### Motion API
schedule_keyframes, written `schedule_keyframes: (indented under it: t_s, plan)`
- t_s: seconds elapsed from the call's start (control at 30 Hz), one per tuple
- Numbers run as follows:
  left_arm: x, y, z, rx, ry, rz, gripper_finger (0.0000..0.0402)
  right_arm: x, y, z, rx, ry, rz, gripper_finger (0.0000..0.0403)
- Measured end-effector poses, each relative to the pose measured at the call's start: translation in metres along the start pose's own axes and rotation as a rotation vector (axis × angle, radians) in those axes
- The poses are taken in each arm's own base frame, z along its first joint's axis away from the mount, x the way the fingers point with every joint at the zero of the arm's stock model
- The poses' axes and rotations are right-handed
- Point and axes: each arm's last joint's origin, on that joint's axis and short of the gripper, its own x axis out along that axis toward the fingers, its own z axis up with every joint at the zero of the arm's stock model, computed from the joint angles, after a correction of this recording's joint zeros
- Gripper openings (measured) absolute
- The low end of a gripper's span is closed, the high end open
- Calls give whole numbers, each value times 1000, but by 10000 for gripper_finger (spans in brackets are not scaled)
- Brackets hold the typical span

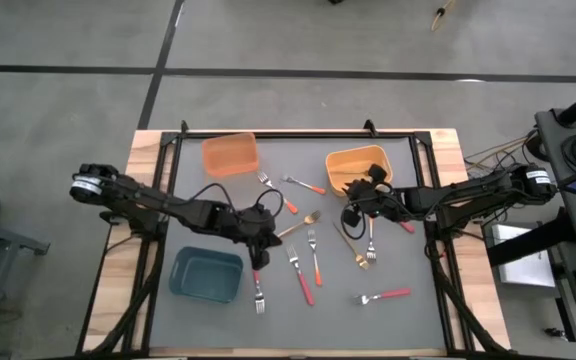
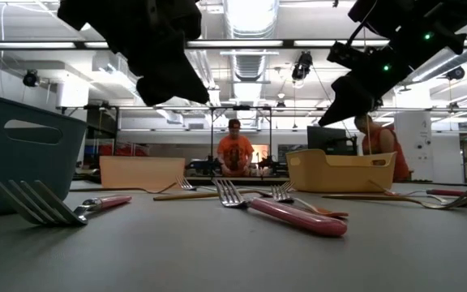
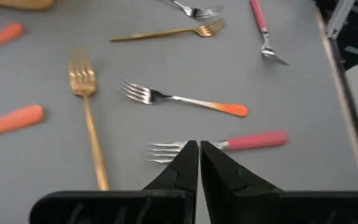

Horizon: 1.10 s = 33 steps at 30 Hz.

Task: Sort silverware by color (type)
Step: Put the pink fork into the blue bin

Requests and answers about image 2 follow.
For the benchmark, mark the person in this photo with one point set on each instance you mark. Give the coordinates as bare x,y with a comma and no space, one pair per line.
383,140
235,154

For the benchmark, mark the black metal frame stand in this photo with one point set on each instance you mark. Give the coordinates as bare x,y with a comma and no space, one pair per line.
211,142

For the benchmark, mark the white building column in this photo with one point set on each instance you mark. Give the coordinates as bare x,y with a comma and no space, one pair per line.
414,154

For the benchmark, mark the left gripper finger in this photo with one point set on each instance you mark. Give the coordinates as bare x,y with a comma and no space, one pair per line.
172,87

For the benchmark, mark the white ceiling pipes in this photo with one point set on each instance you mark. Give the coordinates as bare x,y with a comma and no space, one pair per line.
215,73

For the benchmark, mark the black computer monitor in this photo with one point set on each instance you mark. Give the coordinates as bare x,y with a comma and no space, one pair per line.
326,140

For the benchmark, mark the red storage crates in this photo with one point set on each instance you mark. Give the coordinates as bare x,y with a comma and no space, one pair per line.
124,150

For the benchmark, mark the black ceiling spotlight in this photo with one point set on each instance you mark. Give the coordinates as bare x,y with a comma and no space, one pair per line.
455,73
301,67
31,79

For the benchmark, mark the grey table mat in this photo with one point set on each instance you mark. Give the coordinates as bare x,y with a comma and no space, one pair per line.
217,263

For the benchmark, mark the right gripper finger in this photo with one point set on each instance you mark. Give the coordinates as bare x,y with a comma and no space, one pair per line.
351,101

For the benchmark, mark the silver ventilation duct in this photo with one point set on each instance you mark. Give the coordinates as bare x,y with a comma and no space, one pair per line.
249,67

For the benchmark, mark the white ceiling box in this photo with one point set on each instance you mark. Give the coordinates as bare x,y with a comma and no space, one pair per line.
73,95

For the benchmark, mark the teal plastic bin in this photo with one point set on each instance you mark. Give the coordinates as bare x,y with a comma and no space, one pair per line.
22,170

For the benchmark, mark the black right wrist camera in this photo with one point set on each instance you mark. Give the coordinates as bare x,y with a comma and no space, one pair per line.
349,54

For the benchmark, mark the black overhead frame bar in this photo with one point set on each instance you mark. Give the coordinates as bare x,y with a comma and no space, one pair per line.
289,43

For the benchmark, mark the yellow plastic bin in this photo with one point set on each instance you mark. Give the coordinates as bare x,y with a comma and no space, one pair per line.
339,176

